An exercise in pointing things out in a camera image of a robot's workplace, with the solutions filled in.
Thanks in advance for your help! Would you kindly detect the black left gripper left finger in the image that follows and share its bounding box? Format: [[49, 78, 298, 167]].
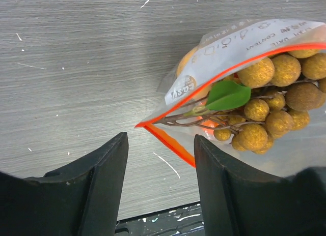
[[1, 132, 129, 235]]

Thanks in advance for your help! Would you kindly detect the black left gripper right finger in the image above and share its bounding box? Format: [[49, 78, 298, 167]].
[[194, 135, 325, 235]]

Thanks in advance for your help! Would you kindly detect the orange persimmon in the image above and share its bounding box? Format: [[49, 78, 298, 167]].
[[200, 116, 222, 136]]

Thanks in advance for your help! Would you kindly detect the brown longan bunch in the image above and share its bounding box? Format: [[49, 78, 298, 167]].
[[159, 49, 325, 154]]

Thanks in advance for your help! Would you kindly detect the clear zip top bag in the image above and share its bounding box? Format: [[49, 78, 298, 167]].
[[139, 19, 325, 176]]

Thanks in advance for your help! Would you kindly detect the orange-yellow peach fruit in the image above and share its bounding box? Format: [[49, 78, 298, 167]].
[[176, 45, 212, 100]]

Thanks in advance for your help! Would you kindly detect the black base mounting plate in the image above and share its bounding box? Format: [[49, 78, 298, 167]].
[[115, 201, 205, 236]]

